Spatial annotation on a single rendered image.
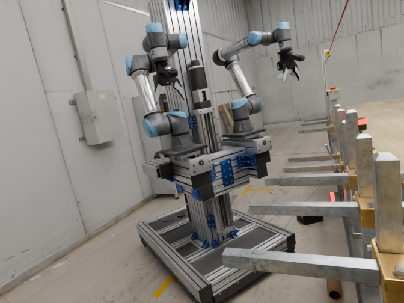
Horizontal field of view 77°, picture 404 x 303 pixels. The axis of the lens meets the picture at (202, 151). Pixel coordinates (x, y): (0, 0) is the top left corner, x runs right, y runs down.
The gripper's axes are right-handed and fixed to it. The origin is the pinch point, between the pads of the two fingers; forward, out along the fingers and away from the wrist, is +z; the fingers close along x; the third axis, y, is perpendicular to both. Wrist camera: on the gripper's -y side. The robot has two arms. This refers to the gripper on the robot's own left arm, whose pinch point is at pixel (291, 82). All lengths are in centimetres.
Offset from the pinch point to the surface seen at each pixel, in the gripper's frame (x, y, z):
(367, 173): 68, -76, 28
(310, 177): 59, -52, 36
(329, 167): 14, -29, 48
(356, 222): 48, -61, 55
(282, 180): 65, -44, 37
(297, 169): 23, -16, 48
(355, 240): 50, -61, 62
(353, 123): 48, -62, 19
